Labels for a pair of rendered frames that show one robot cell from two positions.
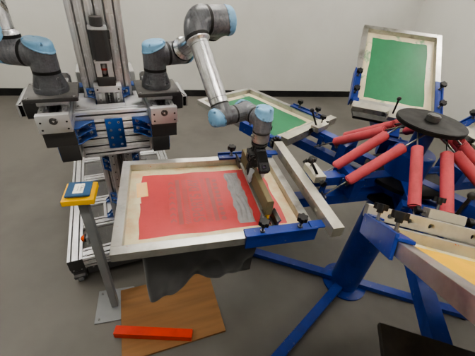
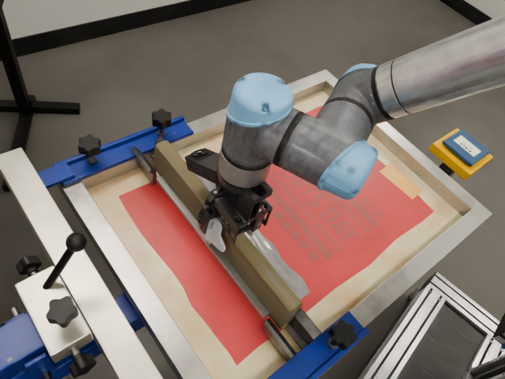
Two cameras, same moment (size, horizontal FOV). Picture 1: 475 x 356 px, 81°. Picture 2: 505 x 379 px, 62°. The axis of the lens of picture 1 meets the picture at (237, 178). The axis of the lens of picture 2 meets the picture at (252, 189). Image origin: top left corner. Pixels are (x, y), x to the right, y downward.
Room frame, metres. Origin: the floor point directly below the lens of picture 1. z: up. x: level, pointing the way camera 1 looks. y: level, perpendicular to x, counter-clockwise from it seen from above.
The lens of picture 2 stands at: (1.40, -0.29, 1.70)
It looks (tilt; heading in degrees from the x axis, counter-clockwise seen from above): 51 degrees down; 145
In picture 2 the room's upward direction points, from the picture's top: 17 degrees clockwise
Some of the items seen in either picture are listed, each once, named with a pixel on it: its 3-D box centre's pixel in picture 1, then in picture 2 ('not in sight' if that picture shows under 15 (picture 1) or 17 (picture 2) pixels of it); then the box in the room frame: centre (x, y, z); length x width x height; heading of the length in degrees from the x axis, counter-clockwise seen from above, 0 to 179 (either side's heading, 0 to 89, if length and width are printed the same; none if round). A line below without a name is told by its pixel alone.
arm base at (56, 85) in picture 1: (49, 79); not in sight; (1.28, 0.94, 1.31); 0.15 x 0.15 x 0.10
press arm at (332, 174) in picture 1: (321, 179); (22, 344); (1.14, -0.42, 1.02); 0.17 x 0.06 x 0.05; 108
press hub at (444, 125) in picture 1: (378, 217); not in sight; (1.29, -0.89, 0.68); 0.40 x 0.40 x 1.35
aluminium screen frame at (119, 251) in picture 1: (210, 195); (290, 201); (0.97, 0.12, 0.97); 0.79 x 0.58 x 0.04; 108
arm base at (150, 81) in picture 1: (155, 76); not in sight; (1.50, 0.50, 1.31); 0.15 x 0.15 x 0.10
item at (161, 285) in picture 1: (203, 265); not in sight; (0.76, 0.11, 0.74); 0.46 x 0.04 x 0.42; 108
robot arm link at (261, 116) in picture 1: (262, 119); (258, 122); (1.06, -0.07, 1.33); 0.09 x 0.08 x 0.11; 42
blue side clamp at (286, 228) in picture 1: (280, 233); (128, 156); (0.78, -0.20, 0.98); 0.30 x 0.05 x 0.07; 108
